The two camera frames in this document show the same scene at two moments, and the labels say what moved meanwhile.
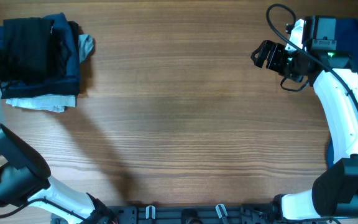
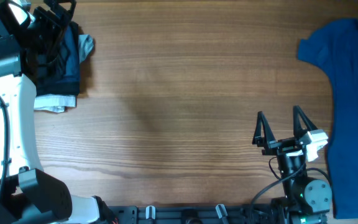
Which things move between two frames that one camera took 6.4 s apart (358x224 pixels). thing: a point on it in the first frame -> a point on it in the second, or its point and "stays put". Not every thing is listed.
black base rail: [227, 214] stays put
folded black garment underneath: [68, 86] stays put
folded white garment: [56, 103] stays put
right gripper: [276, 50] -> [286, 145]
